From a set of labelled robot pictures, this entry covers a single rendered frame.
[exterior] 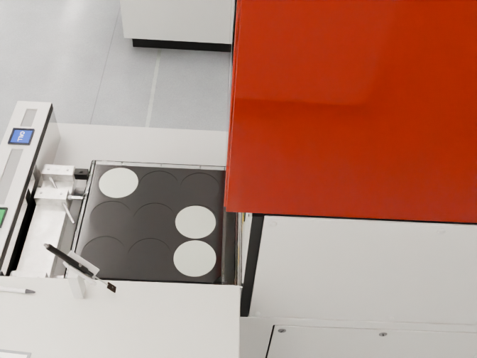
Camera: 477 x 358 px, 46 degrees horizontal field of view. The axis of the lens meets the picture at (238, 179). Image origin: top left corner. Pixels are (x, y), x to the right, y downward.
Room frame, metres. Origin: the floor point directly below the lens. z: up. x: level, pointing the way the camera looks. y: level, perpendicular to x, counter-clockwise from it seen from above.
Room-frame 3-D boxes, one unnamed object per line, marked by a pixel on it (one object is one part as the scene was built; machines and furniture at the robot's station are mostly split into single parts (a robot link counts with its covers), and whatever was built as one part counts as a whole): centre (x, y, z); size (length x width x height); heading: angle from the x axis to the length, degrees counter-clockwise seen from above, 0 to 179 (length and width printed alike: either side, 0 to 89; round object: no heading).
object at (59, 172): (0.94, 0.47, 0.89); 0.08 x 0.03 x 0.03; 93
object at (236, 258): (0.85, -0.01, 0.89); 0.44 x 0.02 x 0.10; 3
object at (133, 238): (0.82, 0.20, 0.90); 0.34 x 0.34 x 0.01; 3
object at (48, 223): (0.79, 0.46, 0.87); 0.36 x 0.08 x 0.03; 3
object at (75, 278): (0.57, 0.29, 1.03); 0.06 x 0.04 x 0.13; 93
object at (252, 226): (1.02, -0.01, 1.02); 0.82 x 0.03 x 0.40; 3
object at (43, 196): (0.86, 0.47, 0.89); 0.08 x 0.03 x 0.03; 93
